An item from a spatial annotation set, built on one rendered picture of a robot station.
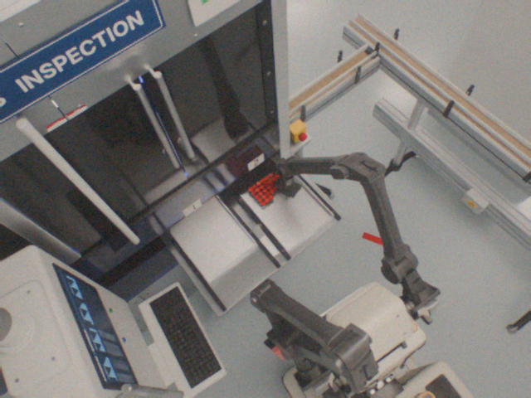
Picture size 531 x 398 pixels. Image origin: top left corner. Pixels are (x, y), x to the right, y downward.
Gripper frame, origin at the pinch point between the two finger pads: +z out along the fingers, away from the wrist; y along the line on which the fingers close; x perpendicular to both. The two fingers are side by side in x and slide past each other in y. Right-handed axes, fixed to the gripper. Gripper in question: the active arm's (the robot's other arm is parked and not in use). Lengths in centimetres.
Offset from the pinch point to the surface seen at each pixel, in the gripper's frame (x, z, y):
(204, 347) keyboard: 71, 10, -10
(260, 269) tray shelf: 32.6, 6.0, -9.2
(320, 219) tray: -0.8, 6.5, -16.8
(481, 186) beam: -77, 41, -68
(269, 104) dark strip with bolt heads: -12.2, -39.0, 16.5
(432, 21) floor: -226, 100, 24
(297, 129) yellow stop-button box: -25.3, -7.9, 13.1
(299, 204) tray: -1.2, 6.5, -4.9
